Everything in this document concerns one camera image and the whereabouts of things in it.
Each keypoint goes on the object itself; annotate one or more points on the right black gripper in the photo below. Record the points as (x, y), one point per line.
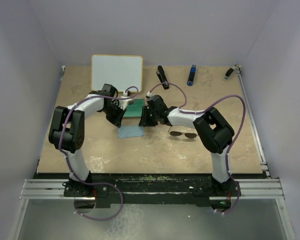
(144, 121)

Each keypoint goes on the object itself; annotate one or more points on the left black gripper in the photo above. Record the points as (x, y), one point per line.
(117, 120)

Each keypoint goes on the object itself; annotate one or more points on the green lined glasses case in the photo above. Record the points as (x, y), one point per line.
(135, 109)

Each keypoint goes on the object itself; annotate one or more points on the aviator sunglasses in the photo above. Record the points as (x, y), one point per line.
(179, 131)

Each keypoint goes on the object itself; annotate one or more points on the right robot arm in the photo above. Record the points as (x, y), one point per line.
(215, 133)

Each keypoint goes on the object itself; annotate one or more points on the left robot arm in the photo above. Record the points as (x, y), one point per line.
(67, 132)

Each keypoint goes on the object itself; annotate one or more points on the black stapler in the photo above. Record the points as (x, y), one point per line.
(162, 77)

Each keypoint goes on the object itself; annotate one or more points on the blue stapler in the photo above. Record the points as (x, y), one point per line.
(191, 76)

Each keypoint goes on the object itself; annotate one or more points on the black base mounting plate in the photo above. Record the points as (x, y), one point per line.
(200, 189)

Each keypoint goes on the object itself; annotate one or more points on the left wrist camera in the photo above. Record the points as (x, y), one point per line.
(126, 99)

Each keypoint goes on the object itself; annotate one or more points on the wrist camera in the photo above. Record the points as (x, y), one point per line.
(126, 99)
(148, 95)

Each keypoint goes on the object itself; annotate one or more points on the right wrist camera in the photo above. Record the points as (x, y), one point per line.
(148, 95)

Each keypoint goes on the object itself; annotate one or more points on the small whiteboard yellow frame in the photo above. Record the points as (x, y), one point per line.
(121, 71)

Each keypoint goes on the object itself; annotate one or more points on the black handled tool at corner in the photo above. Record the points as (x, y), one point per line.
(233, 69)

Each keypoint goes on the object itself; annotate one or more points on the aluminium rail frame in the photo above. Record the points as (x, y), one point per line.
(258, 214)

